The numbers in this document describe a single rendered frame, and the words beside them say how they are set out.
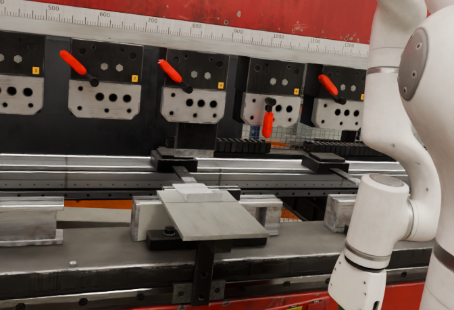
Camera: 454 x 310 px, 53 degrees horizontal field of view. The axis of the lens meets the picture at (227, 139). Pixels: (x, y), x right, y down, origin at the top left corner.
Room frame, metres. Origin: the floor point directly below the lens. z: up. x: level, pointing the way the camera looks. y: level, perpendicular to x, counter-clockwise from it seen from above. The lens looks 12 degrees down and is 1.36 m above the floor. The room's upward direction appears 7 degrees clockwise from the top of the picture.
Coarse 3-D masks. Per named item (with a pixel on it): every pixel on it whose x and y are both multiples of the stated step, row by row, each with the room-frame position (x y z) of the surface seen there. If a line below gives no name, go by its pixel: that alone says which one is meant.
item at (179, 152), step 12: (180, 132) 1.07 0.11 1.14; (192, 132) 1.08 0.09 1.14; (204, 132) 1.10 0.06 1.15; (216, 132) 1.11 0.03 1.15; (180, 144) 1.08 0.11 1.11; (192, 144) 1.09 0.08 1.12; (204, 144) 1.10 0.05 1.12; (180, 156) 1.09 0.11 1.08; (192, 156) 1.10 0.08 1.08; (204, 156) 1.11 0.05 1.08
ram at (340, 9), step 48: (48, 0) 0.94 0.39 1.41; (96, 0) 0.97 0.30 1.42; (144, 0) 1.01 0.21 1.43; (192, 0) 1.04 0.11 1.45; (240, 0) 1.08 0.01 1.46; (288, 0) 1.13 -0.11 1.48; (336, 0) 1.17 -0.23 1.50; (192, 48) 1.05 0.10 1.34; (240, 48) 1.09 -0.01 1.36; (288, 48) 1.13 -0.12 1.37
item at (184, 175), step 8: (152, 152) 1.33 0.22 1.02; (160, 152) 1.29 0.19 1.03; (168, 152) 1.30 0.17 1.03; (152, 160) 1.32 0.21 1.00; (160, 160) 1.25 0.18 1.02; (168, 160) 1.26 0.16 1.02; (176, 160) 1.27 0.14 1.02; (184, 160) 1.28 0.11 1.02; (192, 160) 1.29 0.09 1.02; (160, 168) 1.25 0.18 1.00; (168, 168) 1.26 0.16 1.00; (176, 168) 1.24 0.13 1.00; (184, 168) 1.25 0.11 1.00; (192, 168) 1.28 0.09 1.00; (184, 176) 1.17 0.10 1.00; (192, 176) 1.18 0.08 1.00
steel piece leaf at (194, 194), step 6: (180, 192) 1.05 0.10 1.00; (186, 192) 1.05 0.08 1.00; (192, 192) 1.06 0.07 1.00; (198, 192) 1.06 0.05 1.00; (204, 192) 1.07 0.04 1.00; (210, 192) 1.07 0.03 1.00; (186, 198) 1.01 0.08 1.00; (192, 198) 0.99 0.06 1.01; (198, 198) 1.00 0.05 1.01; (204, 198) 1.00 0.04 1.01; (210, 198) 1.01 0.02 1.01; (216, 198) 1.02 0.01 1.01
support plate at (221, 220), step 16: (160, 192) 1.04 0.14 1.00; (176, 192) 1.05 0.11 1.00; (224, 192) 1.09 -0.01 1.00; (176, 208) 0.95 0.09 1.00; (192, 208) 0.96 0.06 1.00; (208, 208) 0.97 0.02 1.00; (224, 208) 0.98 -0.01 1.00; (240, 208) 0.99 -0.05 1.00; (176, 224) 0.86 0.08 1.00; (192, 224) 0.87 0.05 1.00; (208, 224) 0.88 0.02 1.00; (224, 224) 0.89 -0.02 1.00; (240, 224) 0.90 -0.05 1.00; (256, 224) 0.91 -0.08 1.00
